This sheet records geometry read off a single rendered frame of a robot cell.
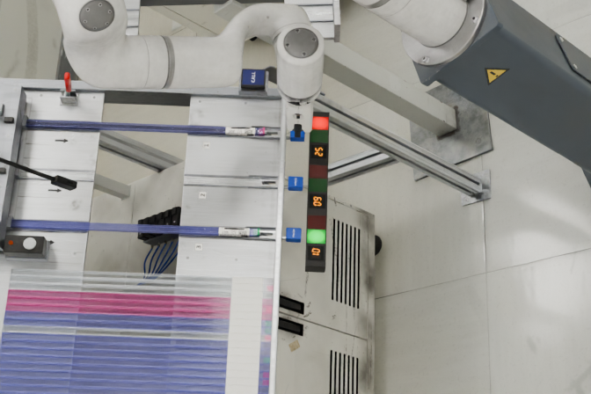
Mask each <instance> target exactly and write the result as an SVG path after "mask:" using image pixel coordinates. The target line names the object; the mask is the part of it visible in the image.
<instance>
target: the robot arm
mask: <svg viewBox="0 0 591 394"><path fill-rule="evenodd" d="M52 1H53V3H54V5H55V8H56V10H57V13H58V16H59V19H60V22H61V25H62V31H63V36H64V38H63V46H64V50H65V53H66V56H67V58H68V60H69V63H70V65H71V67H72V69H73V70H74V71H75V72H76V74H77V75H78V76H79V77H80V78H81V79H82V80H83V81H84V82H86V83H87V84H89V85H91V86H94V87H97V88H101V89H109V90H141V89H193V88H222V87H228V86H231V85H233V84H235V83H236V82H237V81H238V80H239V78H240V77H241V73H242V68H243V53H244V41H245V40H246V39H247V38H250V37H253V36H268V37H270V38H271V39H272V41H273V44H274V51H275V56H276V63H277V89H278V92H279V93H280V95H281V97H282V98H283V99H285V100H286V115H287V126H288V131H295V137H300V138H301V132H302V131H304V132H305V133H309V132H310V131H311V130H312V119H313V102H314V99H316V98H317V97H318V95H319V93H320V92H321V89H322V79H323V67H324V55H325V41H324V38H323V36H322V34H321V33H320V32H319V31H318V30H317V29H316V28H315V27H313V26H311V23H310V19H309V17H308V14H307V12H306V11H305V10H304V9H303V8H302V7H300V6H298V5H294V4H255V5H252V6H250V7H247V8H245V9H244V10H242V11H240V12H239V13H238V14H237V15H236V16H235V17H234V18H233V19H232V20H231V21H230V22H229V23H228V25H227V26H226V27H225V29H224V30H223V31H222V32H221V33H220V34H219V35H217V36H215V37H199V36H164V35H126V30H127V26H128V14H127V9H126V5H125V2H124V0H52ZM353 1H355V2H356V3H358V4H359V5H361V6H362V7H364V8H366V9H367V10H369V11H371V12H373V13H374V14H376V15H377V16H378V17H380V18H382V19H383V20H385V21H387V22H388V23H390V24H391V25H393V26H395V27H396V28H397V29H399V30H401V31H402V43H403V46H404V49H405V52H406V53H407V55H408V56H409V57H410V58H411V59H412V60H414V61H415V62H416V63H418V64H420V65H423V66H428V67H435V66H440V65H443V64H446V63H448V62H451V61H453V60H454V59H456V58H457V57H458V56H459V55H460V54H462V53H463V52H464V51H465V50H466V49H467V48H468V47H469V45H470V44H471V43H472V42H473V41H474V40H475V38H476V37H477V35H478V32H479V30H480V28H481V26H482V25H483V22H484V19H485V12H486V0H353Z"/></svg>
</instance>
